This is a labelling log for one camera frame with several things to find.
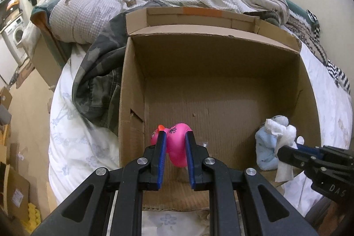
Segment wooden bed frame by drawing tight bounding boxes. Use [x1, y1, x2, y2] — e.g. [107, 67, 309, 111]
[30, 11, 68, 88]

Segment yellow foam tray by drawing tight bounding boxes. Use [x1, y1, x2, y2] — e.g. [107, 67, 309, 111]
[19, 202, 42, 235]

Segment cardboard scraps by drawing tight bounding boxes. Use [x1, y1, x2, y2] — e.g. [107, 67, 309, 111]
[8, 58, 36, 89]

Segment striped knit blanket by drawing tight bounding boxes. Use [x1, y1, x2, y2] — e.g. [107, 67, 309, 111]
[285, 10, 352, 96]

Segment blue and white plush toy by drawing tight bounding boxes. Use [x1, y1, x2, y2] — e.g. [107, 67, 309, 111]
[254, 115, 298, 183]

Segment white checked quilt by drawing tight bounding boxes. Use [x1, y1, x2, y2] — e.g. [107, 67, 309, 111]
[48, 0, 155, 45]

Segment flat cardboard box with label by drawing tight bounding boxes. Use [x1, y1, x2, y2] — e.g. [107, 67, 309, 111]
[0, 163, 31, 221]

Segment camouflage jacket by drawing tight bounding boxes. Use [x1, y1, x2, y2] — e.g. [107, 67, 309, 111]
[71, 0, 169, 137]

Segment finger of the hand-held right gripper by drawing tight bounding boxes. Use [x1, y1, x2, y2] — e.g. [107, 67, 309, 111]
[295, 136, 326, 157]
[277, 145, 316, 171]

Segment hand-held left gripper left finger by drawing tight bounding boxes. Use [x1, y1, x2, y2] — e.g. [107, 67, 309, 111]
[32, 131, 167, 236]

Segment pink rubber duck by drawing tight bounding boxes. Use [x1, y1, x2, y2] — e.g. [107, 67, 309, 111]
[150, 123, 194, 169]

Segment white washing machine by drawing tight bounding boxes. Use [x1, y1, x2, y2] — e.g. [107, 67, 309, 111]
[1, 15, 29, 65]

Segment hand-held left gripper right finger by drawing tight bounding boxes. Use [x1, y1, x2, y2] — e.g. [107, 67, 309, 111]
[185, 131, 321, 236]

